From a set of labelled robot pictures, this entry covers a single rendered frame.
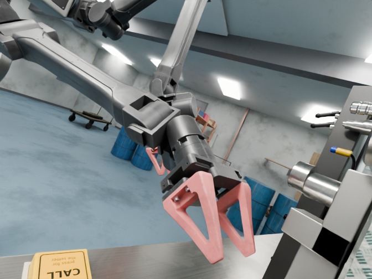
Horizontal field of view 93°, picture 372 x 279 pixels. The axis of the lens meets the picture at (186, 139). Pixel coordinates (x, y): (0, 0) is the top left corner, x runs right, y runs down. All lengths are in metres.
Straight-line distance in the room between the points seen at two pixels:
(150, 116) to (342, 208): 0.27
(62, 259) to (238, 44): 3.54
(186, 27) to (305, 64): 2.94
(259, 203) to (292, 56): 2.46
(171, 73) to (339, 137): 0.45
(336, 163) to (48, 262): 0.57
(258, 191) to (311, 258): 3.22
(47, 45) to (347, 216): 0.55
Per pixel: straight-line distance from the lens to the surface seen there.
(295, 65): 3.41
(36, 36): 0.53
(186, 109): 0.48
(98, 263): 0.40
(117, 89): 0.35
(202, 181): 0.18
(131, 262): 0.43
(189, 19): 0.62
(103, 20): 0.79
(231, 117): 7.52
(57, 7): 0.91
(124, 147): 4.45
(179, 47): 0.58
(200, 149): 0.24
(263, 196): 3.53
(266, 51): 3.50
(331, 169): 0.53
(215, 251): 0.19
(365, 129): 0.52
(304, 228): 0.27
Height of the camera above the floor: 1.17
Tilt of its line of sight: 1 degrees down
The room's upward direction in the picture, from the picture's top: 24 degrees clockwise
